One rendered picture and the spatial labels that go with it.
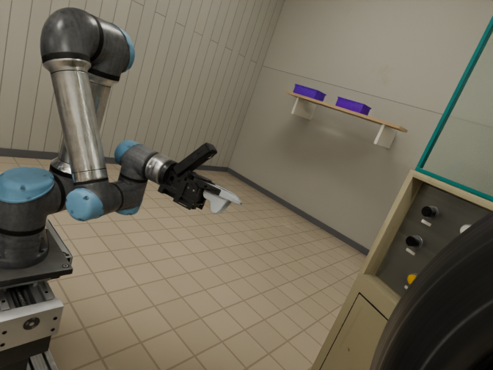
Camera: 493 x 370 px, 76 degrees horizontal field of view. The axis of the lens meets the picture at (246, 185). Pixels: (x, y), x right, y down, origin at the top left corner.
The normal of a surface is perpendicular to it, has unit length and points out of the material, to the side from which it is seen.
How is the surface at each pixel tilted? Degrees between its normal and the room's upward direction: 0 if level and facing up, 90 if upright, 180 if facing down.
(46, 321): 90
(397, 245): 90
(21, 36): 90
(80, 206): 90
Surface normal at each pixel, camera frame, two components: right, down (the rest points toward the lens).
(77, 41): 0.80, -0.04
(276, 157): -0.65, -0.02
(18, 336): 0.69, 0.42
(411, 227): -0.86, -0.18
